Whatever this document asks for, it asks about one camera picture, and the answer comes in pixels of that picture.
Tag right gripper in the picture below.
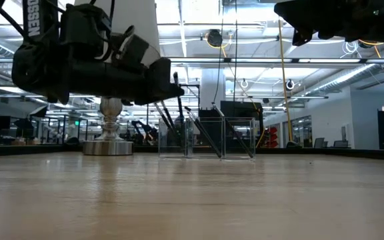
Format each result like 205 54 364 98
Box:
273 0 384 47

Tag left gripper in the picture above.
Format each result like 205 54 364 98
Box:
68 57 185 106

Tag thin black makeup brush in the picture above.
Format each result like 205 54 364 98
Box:
211 102 255 159
185 109 223 159
154 102 183 141
173 71 185 135
161 100 183 137
183 105 222 159

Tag red shelf items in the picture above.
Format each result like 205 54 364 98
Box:
265 125 279 148

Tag white shade table lamp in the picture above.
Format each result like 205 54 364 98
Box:
73 0 161 157

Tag clear acrylic organizer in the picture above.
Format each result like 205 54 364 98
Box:
157 116 257 161

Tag black computer case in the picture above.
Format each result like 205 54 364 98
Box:
220 101 264 149

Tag yellow cable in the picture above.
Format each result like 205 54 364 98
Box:
277 18 295 143

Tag black hanging cable reel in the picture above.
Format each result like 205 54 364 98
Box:
207 29 223 48

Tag hanging black cable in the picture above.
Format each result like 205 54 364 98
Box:
233 0 239 103

